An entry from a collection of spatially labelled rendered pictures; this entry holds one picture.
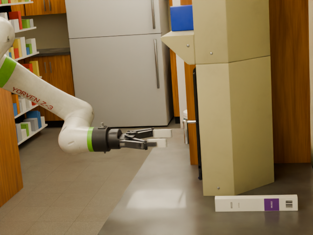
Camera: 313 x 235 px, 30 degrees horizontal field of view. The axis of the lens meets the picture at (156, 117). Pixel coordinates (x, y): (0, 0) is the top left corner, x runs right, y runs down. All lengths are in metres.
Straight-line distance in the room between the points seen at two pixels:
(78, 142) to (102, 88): 5.08
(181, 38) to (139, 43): 5.04
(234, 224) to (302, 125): 0.69
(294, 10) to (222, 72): 0.48
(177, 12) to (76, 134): 0.58
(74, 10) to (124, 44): 0.72
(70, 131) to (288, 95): 0.87
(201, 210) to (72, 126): 0.58
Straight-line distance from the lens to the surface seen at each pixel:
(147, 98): 7.10
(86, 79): 7.24
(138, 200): 2.11
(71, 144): 2.15
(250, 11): 2.04
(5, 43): 2.02
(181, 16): 2.19
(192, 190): 2.16
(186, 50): 1.98
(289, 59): 2.35
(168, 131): 2.16
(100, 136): 2.12
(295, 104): 2.38
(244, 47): 2.02
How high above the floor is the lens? 1.67
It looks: 13 degrees down
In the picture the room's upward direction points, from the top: 4 degrees counter-clockwise
